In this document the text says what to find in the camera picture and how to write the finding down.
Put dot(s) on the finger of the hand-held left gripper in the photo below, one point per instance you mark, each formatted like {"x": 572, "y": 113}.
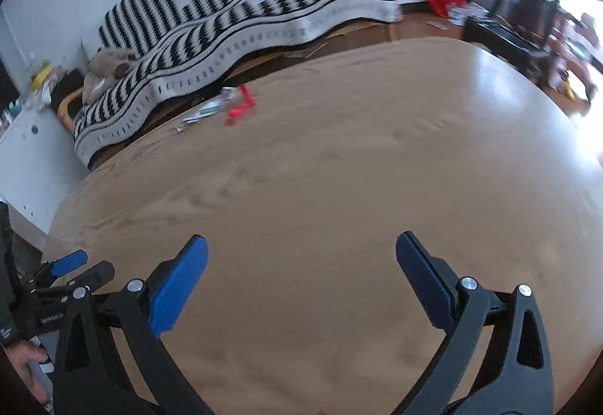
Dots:
{"x": 70, "y": 262}
{"x": 96, "y": 276}

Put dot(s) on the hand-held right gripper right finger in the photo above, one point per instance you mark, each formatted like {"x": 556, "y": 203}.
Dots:
{"x": 424, "y": 285}

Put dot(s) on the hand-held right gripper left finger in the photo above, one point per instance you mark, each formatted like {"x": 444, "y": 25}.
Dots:
{"x": 179, "y": 288}

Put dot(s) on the person's left hand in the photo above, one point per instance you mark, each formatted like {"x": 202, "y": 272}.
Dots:
{"x": 28, "y": 356}

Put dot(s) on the white cabinet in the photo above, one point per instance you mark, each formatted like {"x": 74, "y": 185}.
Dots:
{"x": 33, "y": 161}

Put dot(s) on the white and green torn wrapper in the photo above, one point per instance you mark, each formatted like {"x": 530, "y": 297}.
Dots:
{"x": 207, "y": 111}

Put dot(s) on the yellow item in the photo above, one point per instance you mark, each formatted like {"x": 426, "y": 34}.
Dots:
{"x": 41, "y": 75}

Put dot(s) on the red deflated balloon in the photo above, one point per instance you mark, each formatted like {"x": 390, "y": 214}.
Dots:
{"x": 240, "y": 106}

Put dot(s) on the brown plush cushion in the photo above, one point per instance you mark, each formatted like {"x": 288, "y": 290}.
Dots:
{"x": 108, "y": 62}

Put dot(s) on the black white striped sofa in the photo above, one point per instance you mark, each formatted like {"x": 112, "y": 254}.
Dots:
{"x": 188, "y": 62}

